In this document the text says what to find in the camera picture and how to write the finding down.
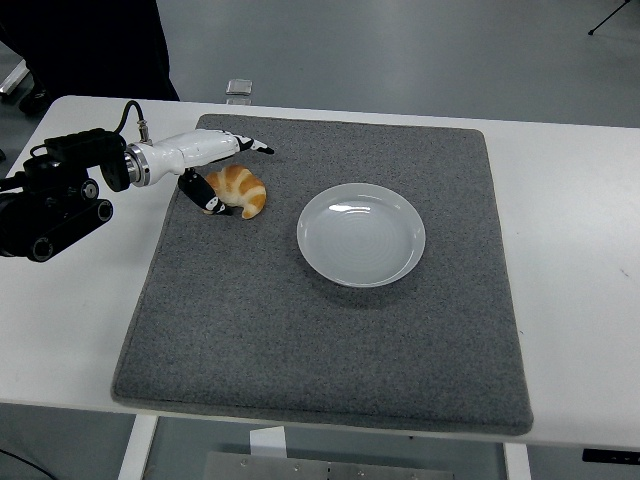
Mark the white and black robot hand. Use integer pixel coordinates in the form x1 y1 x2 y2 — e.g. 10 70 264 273
144 128 276 217

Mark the golden croissant bread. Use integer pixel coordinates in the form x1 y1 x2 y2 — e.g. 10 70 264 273
204 164 268 220

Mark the pale grey round plate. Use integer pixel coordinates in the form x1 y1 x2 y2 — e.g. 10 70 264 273
296 182 427 289

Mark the grey metal plate with screws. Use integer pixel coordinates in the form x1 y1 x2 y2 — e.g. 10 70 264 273
202 451 456 480

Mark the person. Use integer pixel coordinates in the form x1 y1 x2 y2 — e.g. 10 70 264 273
0 0 181 117

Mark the grey felt mat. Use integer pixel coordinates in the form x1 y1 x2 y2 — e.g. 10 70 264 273
109 113 535 437

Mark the white table leg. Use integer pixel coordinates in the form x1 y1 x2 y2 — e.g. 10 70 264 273
117 413 160 480
502 442 532 480

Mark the black tripod stand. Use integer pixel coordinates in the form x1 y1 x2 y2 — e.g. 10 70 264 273
587 0 632 36

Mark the black table control panel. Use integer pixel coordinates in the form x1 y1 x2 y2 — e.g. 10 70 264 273
582 448 640 464

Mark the silver aluminium rail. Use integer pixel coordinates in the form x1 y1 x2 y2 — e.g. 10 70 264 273
0 58 29 97

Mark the black floor cable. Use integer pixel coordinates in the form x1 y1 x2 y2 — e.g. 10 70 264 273
0 447 46 474

